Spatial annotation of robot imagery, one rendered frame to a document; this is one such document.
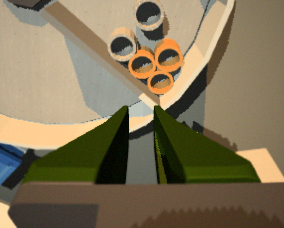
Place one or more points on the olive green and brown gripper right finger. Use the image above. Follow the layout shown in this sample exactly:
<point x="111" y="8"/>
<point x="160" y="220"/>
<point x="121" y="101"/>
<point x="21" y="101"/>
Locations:
<point x="184" y="156"/>

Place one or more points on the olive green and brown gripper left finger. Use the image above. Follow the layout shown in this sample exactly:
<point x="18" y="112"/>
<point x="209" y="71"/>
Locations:
<point x="99" y="155"/>

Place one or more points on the tan hollow cylinder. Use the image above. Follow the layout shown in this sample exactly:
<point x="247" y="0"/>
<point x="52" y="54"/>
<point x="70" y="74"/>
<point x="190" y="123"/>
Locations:
<point x="152" y="24"/>
<point x="118" y="54"/>

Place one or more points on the orange metal sleeve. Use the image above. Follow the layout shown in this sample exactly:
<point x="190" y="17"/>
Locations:
<point x="142" y="72"/>
<point x="167" y="66"/>
<point x="163" y="87"/>

